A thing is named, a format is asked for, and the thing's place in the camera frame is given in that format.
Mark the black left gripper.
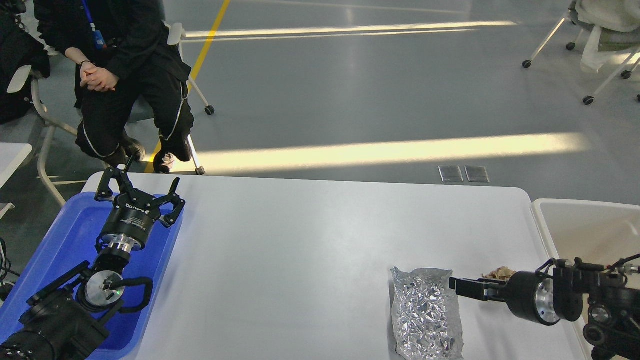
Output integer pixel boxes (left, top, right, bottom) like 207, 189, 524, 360
94, 157, 186, 253

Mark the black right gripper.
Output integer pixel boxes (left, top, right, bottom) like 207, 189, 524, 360
449, 271, 560, 326

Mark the silver foil bag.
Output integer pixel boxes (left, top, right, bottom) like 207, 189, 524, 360
390, 267, 464, 360

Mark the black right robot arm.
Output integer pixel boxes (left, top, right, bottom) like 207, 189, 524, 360
449, 255, 640, 360

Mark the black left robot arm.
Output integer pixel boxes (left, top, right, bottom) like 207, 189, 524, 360
1, 167, 186, 360

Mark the crumpled brown paper ball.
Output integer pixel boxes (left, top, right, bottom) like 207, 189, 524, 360
482, 266, 517, 281

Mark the blue plastic tray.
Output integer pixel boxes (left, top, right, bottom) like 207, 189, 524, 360
0, 193, 183, 360

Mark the right metal floor plate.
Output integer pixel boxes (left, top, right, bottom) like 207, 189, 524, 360
464, 165, 490, 183

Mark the metal floor plate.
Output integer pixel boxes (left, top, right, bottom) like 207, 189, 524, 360
438, 165, 465, 183
464, 165, 490, 183

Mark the left metal floor plate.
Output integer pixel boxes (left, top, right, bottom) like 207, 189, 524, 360
438, 165, 465, 183

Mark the white plastic bin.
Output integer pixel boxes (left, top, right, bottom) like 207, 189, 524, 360
531, 198, 640, 360

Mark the white side table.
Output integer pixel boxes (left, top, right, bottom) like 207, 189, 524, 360
0, 142, 33, 189

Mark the seated person in black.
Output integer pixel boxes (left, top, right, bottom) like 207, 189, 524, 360
34, 0, 194, 174

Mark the white rolling chair left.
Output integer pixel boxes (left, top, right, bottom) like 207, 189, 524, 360
6, 22, 216, 207

